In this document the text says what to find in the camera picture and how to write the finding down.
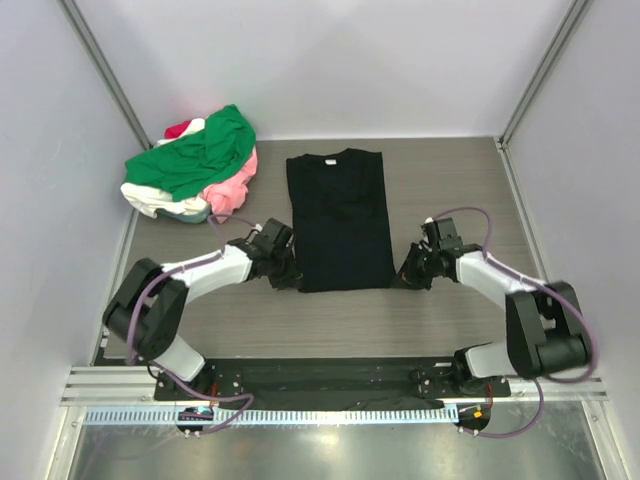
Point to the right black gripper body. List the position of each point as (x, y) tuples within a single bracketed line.
[(420, 268)]

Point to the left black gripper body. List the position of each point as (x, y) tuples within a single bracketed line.
[(283, 273)]

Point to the pink t shirt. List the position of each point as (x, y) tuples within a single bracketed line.
[(230, 195)]

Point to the black t shirt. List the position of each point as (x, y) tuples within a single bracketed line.
[(340, 220)]

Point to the green t shirt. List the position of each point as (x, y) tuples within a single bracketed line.
[(186, 166)]

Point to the white t shirt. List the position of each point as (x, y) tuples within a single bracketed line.
[(149, 201)]

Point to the red t shirt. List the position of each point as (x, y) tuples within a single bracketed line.
[(181, 129)]

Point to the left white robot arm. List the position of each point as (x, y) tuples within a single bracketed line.
[(146, 310)]

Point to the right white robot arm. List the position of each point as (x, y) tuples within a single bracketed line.
[(545, 332)]

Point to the grey blue t shirt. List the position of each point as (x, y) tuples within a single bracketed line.
[(195, 218)]

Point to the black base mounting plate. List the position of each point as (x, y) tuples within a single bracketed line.
[(341, 384)]

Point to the white slotted cable duct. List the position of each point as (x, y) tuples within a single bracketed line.
[(175, 416)]

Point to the aluminium frame rail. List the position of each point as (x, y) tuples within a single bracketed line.
[(108, 386)]

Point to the right aluminium corner post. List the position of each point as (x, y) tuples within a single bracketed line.
[(559, 41)]

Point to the aluminium corner post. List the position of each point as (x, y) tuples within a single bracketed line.
[(559, 41), (101, 64)]

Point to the left aluminium corner post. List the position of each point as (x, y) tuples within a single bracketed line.
[(101, 64)]

